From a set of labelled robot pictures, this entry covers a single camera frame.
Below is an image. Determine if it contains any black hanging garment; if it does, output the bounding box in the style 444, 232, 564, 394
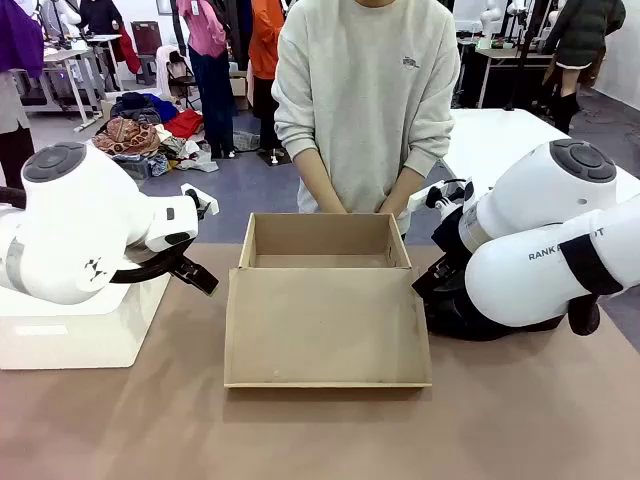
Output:
217, 0, 254, 74

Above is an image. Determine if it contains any brown cardboard shoe box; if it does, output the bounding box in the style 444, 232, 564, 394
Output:
223, 212, 433, 389

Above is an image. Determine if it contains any mannequin in orange top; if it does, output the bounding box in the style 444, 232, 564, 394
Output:
247, 0, 291, 166

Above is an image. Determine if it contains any person right forearm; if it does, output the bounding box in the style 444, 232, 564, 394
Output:
292, 147, 346, 209

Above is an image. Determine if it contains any person left forearm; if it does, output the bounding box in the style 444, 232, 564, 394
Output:
382, 164, 426, 209

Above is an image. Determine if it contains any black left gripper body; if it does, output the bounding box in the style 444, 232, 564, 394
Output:
169, 255, 201, 285

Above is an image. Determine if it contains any colourful clothes pile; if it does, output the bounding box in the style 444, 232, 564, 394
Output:
92, 91, 221, 179

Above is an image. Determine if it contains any red hanging garment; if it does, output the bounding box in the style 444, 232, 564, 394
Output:
117, 27, 142, 75

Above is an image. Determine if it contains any dark brown chair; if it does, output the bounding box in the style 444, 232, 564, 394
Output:
130, 20, 162, 86

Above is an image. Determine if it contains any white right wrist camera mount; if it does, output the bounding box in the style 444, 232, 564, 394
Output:
407, 178, 474, 214

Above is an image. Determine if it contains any black right arm cable sleeve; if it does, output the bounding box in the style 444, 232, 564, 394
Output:
559, 233, 624, 337

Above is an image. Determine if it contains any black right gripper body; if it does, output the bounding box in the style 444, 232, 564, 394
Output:
431, 204, 474, 282

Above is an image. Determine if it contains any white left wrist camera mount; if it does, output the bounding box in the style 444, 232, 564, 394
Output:
179, 183, 220, 217

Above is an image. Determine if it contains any white plastic storage box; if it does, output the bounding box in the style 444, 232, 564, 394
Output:
0, 269, 171, 371

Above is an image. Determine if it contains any grey desk with white legs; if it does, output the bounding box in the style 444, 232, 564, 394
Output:
42, 33, 126, 132

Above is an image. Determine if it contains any white table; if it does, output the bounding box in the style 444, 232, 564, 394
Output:
442, 107, 640, 201

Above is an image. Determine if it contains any small cardboard box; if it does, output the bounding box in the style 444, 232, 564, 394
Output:
228, 72, 251, 112

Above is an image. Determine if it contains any person torso grey sweatshirt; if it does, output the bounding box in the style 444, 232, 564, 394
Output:
272, 0, 461, 236

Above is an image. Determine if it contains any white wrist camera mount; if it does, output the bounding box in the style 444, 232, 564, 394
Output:
179, 183, 220, 217
407, 178, 474, 214

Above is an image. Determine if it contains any mannequin in pink top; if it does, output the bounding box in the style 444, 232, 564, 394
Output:
177, 0, 239, 160

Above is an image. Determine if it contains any figure in dark puffer jacket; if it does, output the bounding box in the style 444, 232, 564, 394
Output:
542, 0, 627, 135

